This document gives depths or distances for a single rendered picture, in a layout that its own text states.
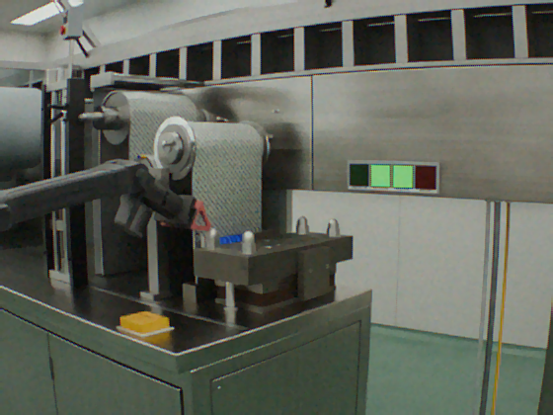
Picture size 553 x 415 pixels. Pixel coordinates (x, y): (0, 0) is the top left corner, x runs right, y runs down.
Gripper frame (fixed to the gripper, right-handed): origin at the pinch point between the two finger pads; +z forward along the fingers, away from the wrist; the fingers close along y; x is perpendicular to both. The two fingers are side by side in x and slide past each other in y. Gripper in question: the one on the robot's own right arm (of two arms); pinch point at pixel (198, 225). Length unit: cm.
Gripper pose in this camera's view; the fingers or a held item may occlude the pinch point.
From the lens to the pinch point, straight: 138.8
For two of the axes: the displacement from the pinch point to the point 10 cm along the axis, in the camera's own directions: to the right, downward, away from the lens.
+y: 7.8, 0.6, -6.2
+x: 3.2, -9.0, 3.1
